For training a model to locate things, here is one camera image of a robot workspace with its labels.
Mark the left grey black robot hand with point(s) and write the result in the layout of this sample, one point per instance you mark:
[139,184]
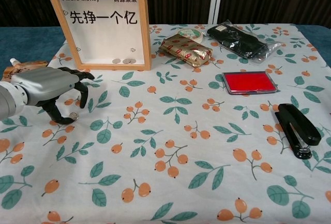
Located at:
[46,84]

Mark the silver coin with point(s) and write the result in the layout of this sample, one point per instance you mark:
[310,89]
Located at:
[133,60]
[74,116]
[126,61]
[116,61]

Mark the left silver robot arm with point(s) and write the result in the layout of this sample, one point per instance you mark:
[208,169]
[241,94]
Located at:
[9,99]

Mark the brown spout pouch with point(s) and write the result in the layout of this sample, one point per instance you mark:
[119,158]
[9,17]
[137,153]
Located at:
[31,65]

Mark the teal table cover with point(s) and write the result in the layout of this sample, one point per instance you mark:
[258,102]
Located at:
[26,40]

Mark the floral printed tablecloth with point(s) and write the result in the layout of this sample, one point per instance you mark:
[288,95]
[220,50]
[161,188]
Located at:
[165,131]

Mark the gold red snack package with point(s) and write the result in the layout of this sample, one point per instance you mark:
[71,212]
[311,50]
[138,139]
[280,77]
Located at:
[184,50]

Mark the beige tape roll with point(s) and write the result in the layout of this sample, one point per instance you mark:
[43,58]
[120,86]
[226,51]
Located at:
[190,33]

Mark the black item in plastic bag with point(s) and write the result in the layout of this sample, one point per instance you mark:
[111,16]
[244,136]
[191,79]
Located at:
[238,40]

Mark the red ink pad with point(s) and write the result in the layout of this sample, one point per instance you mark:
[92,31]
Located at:
[249,82]

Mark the black stapler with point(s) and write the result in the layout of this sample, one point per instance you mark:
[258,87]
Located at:
[297,125]

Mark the wooden frame coin bank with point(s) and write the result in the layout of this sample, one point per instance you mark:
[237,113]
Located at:
[103,40]

